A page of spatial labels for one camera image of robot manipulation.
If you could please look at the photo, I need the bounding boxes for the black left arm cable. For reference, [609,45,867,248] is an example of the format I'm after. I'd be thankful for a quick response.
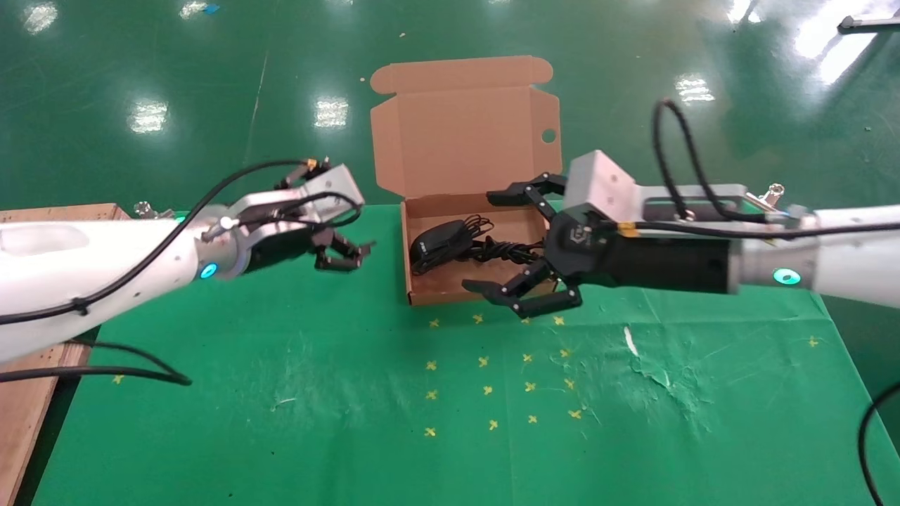
[0,158,363,325]

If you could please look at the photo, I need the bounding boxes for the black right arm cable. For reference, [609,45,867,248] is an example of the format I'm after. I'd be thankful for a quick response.
[619,98,900,243]

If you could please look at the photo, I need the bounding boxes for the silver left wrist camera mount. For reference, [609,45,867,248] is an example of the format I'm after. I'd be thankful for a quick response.
[225,165,366,233]

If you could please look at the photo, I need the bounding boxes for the brown wooden board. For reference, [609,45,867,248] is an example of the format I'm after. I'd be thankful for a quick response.
[0,204,131,506]

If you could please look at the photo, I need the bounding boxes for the black floor stand base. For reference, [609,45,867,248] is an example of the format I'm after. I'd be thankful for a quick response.
[838,15,900,32]

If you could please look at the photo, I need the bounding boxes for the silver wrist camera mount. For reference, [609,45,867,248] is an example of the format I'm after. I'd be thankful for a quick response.
[562,150,747,224]
[225,165,366,233]

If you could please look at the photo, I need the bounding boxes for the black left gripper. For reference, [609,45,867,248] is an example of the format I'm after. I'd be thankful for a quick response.
[241,159,377,276]

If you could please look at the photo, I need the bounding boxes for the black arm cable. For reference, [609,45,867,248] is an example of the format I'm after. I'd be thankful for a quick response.
[619,98,900,243]
[0,158,363,325]

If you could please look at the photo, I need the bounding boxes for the black loose hanging cable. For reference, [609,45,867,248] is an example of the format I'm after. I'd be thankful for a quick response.
[858,382,900,506]
[0,341,193,386]

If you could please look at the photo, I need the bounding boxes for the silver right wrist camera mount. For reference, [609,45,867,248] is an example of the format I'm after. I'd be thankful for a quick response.
[562,150,747,224]

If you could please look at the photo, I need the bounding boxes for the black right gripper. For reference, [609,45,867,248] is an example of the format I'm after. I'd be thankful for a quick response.
[462,173,733,318]

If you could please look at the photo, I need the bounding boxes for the open brown cardboard box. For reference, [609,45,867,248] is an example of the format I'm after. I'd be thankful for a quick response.
[369,56,563,306]

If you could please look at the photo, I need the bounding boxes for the black wired computer mouse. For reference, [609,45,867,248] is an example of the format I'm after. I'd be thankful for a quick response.
[410,214,494,276]

